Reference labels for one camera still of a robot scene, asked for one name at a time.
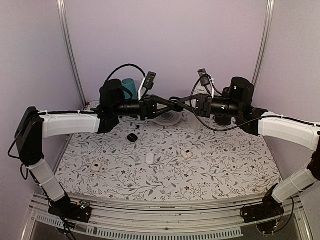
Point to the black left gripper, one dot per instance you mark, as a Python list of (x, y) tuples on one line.
[(148, 106)]

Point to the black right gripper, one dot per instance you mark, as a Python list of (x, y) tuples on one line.
[(203, 105)]

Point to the beige earbud charging case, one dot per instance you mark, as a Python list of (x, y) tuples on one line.
[(186, 153)]

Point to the black earbud case gold trim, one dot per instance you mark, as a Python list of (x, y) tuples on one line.
[(176, 106)]

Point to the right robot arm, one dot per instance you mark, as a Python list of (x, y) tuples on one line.
[(236, 102)]

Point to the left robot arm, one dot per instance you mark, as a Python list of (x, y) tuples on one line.
[(36, 126)]

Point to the small black earbud case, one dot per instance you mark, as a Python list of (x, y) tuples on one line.
[(132, 137)]

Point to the white open earbud case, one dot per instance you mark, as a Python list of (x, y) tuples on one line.
[(96, 167)]

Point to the white ribbed vase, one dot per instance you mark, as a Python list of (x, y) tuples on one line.
[(193, 121)]

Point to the grey spiral plate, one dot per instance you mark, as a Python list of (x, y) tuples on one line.
[(168, 119)]

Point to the teal cup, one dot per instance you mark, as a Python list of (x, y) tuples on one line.
[(129, 84)]

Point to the floral patterned table mat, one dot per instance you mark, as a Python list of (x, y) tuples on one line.
[(226, 163)]

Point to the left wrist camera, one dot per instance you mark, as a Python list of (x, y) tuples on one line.
[(146, 84)]

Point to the right aluminium frame post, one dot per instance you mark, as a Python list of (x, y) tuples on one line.
[(267, 24)]

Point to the aluminium front rail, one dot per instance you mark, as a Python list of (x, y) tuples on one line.
[(218, 219)]

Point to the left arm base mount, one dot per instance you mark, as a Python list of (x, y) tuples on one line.
[(65, 209)]

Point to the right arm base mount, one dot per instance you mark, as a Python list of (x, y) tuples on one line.
[(262, 211)]

